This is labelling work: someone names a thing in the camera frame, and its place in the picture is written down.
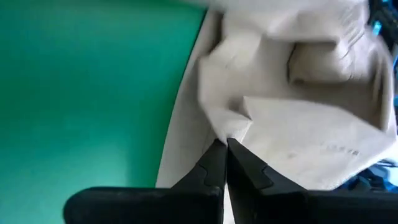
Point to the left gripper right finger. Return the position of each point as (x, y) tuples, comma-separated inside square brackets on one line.
[(280, 205)]

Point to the green table mat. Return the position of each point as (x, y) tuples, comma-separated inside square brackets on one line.
[(77, 93)]

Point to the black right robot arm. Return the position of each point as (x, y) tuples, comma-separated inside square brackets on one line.
[(387, 15)]

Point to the beige garment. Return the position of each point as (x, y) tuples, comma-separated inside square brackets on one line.
[(295, 118)]

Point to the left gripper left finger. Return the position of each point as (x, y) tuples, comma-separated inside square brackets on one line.
[(192, 202)]

